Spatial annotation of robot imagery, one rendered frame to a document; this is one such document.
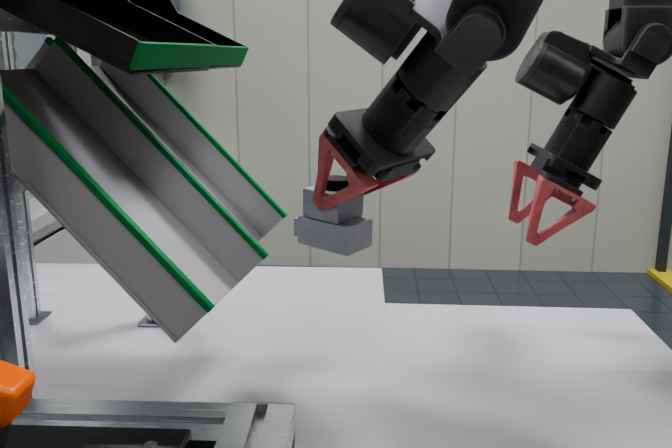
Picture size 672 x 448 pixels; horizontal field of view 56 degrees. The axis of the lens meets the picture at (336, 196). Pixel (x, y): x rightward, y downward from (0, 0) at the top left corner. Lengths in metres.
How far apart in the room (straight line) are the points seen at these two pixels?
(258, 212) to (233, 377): 0.19
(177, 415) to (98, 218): 0.15
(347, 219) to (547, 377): 0.29
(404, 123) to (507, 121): 3.02
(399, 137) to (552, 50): 0.26
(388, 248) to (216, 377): 2.96
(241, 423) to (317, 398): 0.23
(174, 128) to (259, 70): 2.78
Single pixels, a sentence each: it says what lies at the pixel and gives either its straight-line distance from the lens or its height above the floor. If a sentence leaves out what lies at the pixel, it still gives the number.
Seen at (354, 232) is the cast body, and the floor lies 1.03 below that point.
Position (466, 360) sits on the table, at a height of 0.86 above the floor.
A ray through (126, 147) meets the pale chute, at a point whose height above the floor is 1.12.
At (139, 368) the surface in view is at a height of 0.86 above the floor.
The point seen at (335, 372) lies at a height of 0.86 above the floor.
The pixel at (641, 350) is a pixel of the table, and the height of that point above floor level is 0.86.
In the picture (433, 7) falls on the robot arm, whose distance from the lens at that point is 0.52.
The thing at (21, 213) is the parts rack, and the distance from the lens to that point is 0.88.
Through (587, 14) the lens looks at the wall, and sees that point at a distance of 3.64.
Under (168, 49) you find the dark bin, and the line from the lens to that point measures 0.49.
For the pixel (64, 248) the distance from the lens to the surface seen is 1.62.
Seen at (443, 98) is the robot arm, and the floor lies 1.17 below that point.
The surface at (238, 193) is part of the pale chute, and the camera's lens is 0.74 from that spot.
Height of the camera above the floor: 1.20
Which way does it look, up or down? 13 degrees down
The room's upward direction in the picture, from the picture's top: straight up
